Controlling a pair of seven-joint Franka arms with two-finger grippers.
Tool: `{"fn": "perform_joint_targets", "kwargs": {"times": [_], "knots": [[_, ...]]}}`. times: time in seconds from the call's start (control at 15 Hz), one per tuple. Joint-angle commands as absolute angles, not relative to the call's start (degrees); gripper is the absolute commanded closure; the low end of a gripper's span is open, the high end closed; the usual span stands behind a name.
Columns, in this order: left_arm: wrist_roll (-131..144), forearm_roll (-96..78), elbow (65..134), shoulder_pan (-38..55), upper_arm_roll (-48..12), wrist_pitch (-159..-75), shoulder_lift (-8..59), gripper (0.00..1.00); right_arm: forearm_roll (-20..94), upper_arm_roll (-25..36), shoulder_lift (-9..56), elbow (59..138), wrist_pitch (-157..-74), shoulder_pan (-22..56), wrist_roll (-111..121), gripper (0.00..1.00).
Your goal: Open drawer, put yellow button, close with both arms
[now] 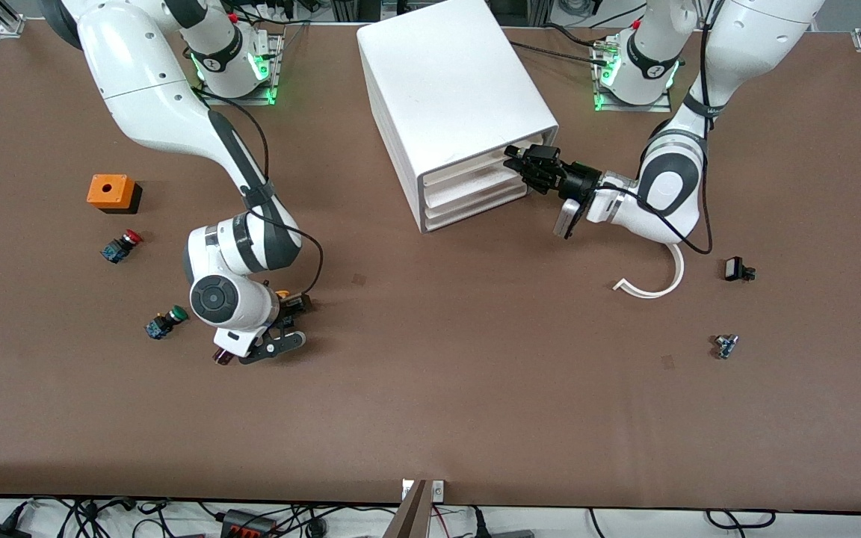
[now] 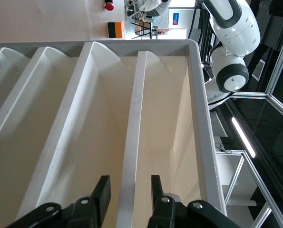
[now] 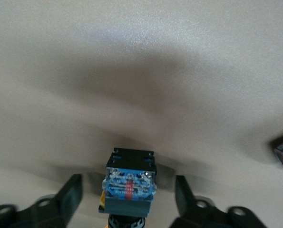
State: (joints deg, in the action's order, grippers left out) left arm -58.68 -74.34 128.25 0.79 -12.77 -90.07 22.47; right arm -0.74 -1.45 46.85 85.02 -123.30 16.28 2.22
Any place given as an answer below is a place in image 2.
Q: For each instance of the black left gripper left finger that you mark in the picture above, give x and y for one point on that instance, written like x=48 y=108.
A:
x=84 y=211

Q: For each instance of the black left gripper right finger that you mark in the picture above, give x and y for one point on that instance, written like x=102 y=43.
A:
x=169 y=213

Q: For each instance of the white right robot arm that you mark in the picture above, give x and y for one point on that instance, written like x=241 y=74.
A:
x=236 y=28

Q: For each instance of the white drawer cabinet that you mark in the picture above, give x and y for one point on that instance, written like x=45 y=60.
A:
x=200 y=118

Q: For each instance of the red push button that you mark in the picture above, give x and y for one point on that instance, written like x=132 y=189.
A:
x=109 y=6

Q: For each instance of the white shelf unit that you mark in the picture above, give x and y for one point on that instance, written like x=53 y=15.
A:
x=229 y=171

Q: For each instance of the wooden table black legs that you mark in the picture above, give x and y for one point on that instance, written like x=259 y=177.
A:
x=141 y=29

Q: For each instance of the person in white coat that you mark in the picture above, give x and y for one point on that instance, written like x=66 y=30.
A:
x=153 y=7

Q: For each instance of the aluminium frame enclosure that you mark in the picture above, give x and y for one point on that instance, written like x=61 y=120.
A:
x=250 y=95

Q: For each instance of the orange button enclosure box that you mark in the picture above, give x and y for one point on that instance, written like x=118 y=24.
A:
x=118 y=29

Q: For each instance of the blue wall poster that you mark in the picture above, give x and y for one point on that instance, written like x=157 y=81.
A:
x=175 y=19

